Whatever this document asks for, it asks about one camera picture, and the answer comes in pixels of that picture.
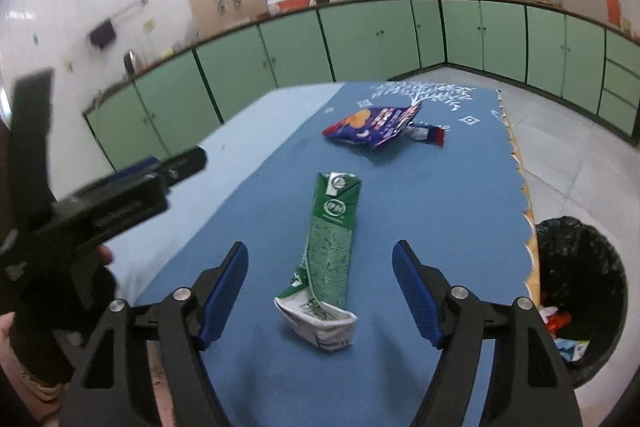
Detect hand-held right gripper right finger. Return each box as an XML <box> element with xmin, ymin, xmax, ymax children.
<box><xmin>391</xmin><ymin>239</ymin><xmax>583</xmax><ymax>427</ymax></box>

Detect small red blue wrapper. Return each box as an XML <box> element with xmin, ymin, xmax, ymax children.
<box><xmin>402</xmin><ymin>123</ymin><xmax>447</xmax><ymax>148</ymax></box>

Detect green base cabinets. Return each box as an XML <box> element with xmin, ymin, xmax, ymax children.
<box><xmin>82</xmin><ymin>0</ymin><xmax>640</xmax><ymax>178</ymax></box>

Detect blue red snack bag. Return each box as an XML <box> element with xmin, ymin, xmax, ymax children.
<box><xmin>321</xmin><ymin>105</ymin><xmax>423</xmax><ymax>150</ymax></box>

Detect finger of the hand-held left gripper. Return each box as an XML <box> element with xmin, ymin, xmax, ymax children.
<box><xmin>111</xmin><ymin>146</ymin><xmax>208</xmax><ymax>190</ymax></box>

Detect black trash bin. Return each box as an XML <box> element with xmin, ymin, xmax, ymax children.
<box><xmin>532</xmin><ymin>216</ymin><xmax>630</xmax><ymax>390</ymax></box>

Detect brown board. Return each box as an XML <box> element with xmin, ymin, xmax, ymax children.
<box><xmin>187</xmin><ymin>0</ymin><xmax>271</xmax><ymax>40</ymax></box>

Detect metal towel bar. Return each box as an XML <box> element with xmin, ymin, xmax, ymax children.
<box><xmin>89</xmin><ymin>0</ymin><xmax>150</xmax><ymax>38</ymax></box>

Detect green carton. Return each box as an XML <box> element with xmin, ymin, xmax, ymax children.
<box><xmin>273</xmin><ymin>171</ymin><xmax>362</xmax><ymax>352</ymax></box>

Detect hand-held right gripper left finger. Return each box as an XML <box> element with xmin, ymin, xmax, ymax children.
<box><xmin>59</xmin><ymin>241</ymin><xmax>249</xmax><ymax>427</ymax></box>

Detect person's left forearm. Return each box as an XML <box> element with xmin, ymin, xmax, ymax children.
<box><xmin>0</xmin><ymin>312</ymin><xmax>66</xmax><ymax>425</ymax></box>

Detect dark towel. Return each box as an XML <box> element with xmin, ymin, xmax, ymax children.
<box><xmin>89</xmin><ymin>19</ymin><xmax>118</xmax><ymax>52</ymax></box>

